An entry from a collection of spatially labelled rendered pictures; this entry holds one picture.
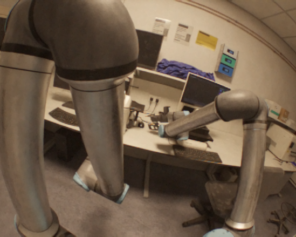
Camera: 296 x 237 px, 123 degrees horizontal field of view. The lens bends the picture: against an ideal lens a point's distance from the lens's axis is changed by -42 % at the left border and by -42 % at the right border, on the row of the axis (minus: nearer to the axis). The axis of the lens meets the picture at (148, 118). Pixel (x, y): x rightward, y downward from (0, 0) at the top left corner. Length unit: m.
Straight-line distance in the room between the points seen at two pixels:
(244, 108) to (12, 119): 0.61
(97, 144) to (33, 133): 0.12
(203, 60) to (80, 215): 2.25
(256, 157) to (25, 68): 0.69
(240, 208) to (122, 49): 0.66
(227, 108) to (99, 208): 1.34
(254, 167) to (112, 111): 0.54
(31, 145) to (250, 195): 0.69
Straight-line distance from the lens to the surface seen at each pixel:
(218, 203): 1.27
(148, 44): 1.59
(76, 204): 1.49
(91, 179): 0.57
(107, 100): 0.18
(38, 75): 0.24
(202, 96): 1.27
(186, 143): 1.17
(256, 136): 0.60
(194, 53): 1.91
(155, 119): 1.09
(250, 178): 0.61
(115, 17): 0.15
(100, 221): 1.39
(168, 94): 1.72
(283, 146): 2.39
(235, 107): 0.52
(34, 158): 0.29
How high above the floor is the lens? 1.27
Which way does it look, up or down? 20 degrees down
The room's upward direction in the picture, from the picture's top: 15 degrees clockwise
